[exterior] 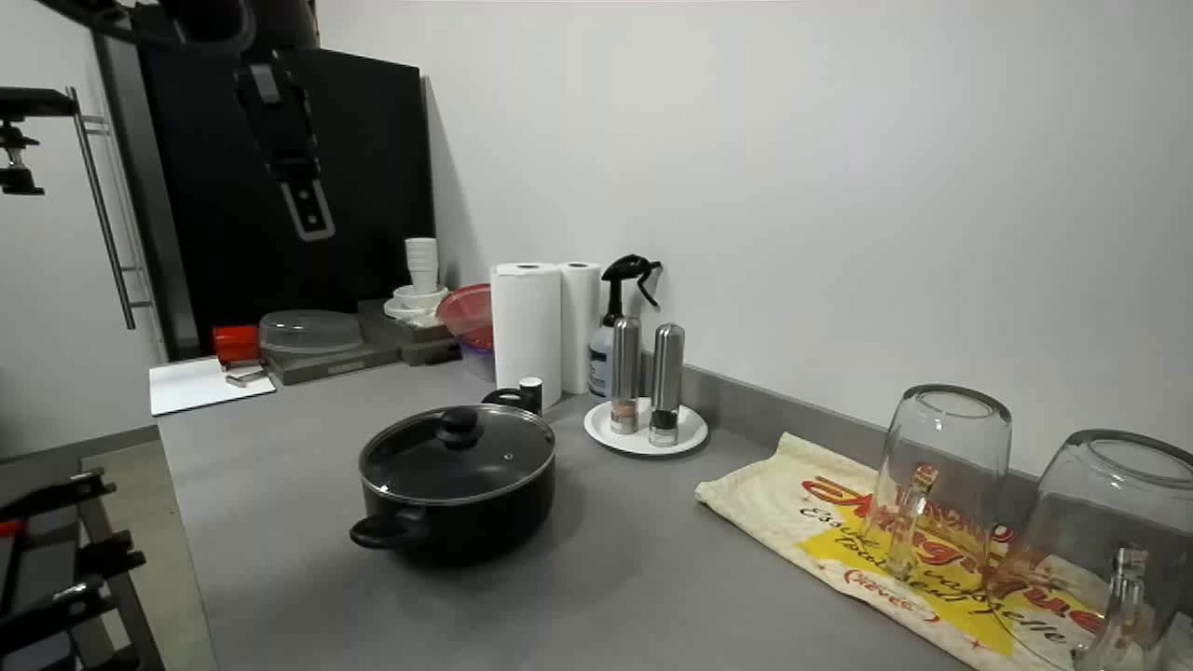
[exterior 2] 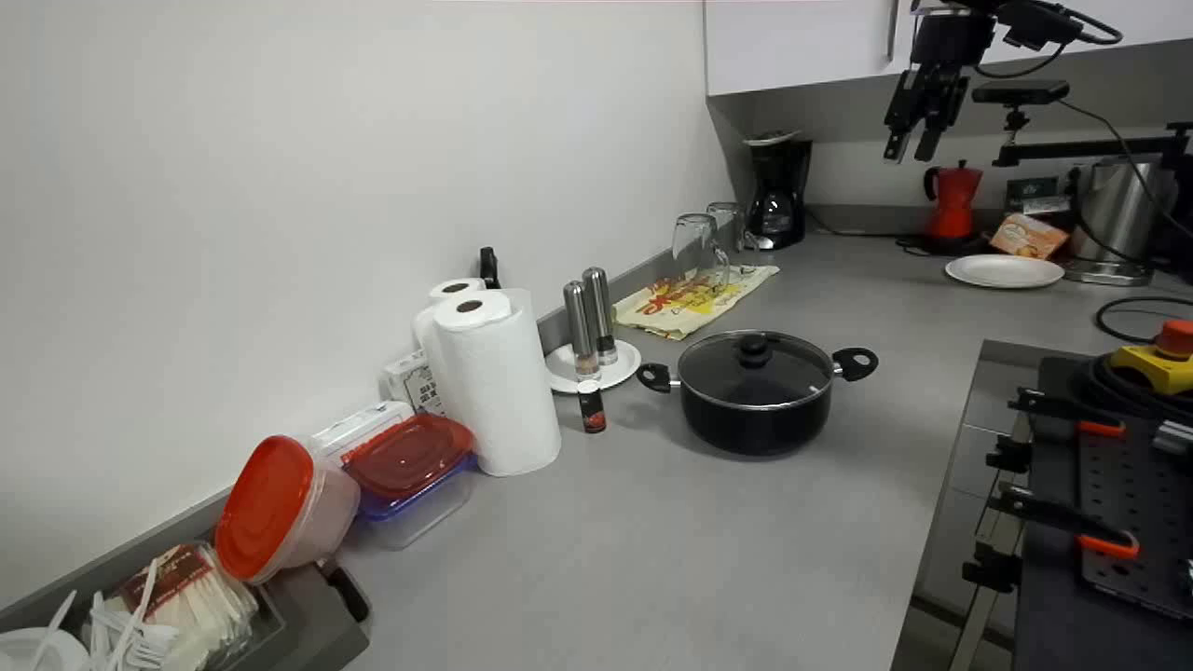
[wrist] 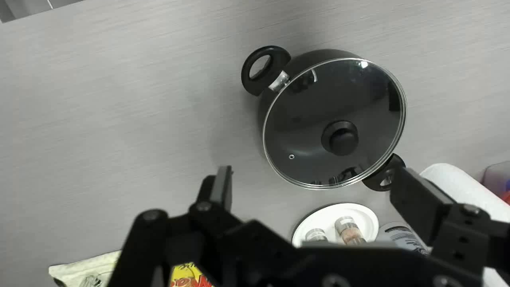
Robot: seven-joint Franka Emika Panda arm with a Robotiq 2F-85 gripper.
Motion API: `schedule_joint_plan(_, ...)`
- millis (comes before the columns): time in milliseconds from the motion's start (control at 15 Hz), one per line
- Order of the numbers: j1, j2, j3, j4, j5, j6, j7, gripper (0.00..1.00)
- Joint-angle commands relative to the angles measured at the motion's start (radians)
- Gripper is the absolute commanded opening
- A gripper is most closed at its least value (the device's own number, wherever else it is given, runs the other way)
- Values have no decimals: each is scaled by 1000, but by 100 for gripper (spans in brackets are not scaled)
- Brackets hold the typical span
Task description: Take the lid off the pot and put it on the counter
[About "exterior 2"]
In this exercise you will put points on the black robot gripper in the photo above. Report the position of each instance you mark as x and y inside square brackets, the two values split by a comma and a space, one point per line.
[951, 38]

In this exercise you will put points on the glass pot lid black knob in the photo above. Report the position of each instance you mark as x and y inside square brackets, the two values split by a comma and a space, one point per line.
[754, 366]

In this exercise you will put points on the red moka pot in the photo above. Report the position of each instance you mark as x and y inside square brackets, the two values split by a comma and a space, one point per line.
[951, 202]

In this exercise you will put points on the black cooking pot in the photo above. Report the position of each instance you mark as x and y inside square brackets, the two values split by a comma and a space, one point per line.
[754, 425]

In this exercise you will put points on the orange paper packet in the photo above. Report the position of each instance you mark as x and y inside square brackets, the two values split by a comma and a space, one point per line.
[1028, 236]

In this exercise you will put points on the black coffee maker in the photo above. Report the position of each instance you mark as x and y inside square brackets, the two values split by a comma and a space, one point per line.
[776, 192]

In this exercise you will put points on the white dinner plate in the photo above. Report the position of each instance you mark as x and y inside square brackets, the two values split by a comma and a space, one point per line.
[1004, 268]

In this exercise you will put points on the clear drinking glass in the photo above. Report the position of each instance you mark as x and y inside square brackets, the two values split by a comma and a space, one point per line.
[695, 236]

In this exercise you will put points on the patterned yellow kitchen towel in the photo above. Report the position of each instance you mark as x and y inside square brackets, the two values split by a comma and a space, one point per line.
[690, 301]

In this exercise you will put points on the yellow emergency stop button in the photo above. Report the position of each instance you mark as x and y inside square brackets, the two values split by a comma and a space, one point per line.
[1160, 354]

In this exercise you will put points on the steel spice grinder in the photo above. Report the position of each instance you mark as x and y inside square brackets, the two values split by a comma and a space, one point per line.
[580, 323]
[600, 312]

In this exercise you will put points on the small white saucer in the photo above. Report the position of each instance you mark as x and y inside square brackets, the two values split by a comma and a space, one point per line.
[611, 371]

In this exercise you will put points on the small red-capped spice bottle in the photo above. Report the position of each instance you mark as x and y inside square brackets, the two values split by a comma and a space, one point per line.
[594, 415]

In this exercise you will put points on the small dark bottle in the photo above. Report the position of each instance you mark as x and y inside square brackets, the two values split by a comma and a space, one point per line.
[490, 267]

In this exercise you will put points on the large white paper towel roll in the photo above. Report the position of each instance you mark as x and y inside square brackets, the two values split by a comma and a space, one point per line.
[505, 391]

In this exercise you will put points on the small white paper towel roll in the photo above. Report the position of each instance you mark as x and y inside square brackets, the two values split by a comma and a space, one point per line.
[444, 293]

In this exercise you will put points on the red-lidded flat food container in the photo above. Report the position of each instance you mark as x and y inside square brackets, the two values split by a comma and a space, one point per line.
[408, 458]

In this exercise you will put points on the white flat box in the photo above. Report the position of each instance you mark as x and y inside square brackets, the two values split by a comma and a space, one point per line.
[356, 425]

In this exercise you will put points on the orange-lidded round plastic container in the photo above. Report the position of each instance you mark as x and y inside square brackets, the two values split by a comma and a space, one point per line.
[267, 509]

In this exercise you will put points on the grey utensil tray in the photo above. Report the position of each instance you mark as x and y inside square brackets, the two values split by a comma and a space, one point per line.
[300, 629]

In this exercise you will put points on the pack of white plastic cutlery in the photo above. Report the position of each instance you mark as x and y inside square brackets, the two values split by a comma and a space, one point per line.
[186, 616]

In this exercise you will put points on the black camera on stand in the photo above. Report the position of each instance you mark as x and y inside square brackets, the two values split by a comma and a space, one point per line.
[1021, 94]

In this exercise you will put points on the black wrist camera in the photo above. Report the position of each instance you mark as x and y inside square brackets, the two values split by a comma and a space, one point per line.
[1038, 25]

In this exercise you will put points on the white wall cabinet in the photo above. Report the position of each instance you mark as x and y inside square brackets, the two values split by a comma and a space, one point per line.
[795, 43]

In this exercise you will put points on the white wall power socket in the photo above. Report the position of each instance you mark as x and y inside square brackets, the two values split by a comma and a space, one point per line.
[411, 383]

